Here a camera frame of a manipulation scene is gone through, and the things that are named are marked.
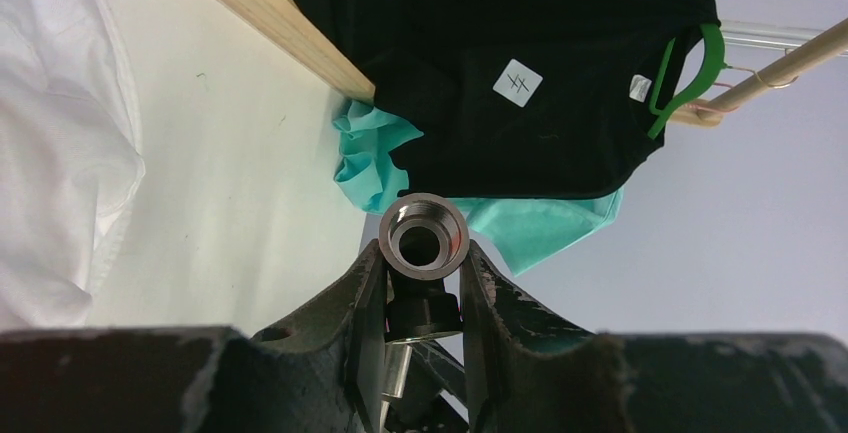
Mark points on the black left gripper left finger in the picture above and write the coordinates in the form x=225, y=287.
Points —
x=319, y=369

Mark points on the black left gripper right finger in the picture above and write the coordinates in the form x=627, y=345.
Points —
x=527, y=369

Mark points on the silver angle valve fitting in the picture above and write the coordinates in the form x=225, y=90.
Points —
x=423, y=239

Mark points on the black t-shirt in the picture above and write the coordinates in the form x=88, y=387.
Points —
x=554, y=99

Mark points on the white bucket hat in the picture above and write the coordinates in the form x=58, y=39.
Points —
x=71, y=159

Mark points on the pink hanger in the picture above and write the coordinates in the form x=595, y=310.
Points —
x=740, y=93

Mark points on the wooden clothes rack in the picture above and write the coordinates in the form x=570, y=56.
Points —
x=281, y=23

